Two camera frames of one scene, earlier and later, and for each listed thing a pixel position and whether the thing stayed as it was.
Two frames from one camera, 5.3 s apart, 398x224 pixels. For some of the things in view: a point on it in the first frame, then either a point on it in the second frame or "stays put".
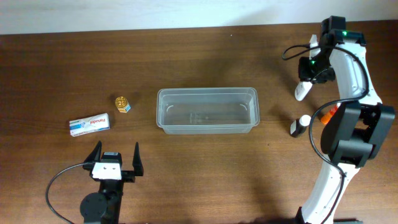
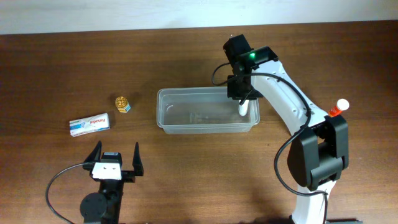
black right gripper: [304, 74] -> [232, 91]
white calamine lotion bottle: [302, 88] -> [243, 109]
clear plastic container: [208, 111] stays put
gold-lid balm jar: [122, 104] stays put
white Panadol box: [89, 124] stays put
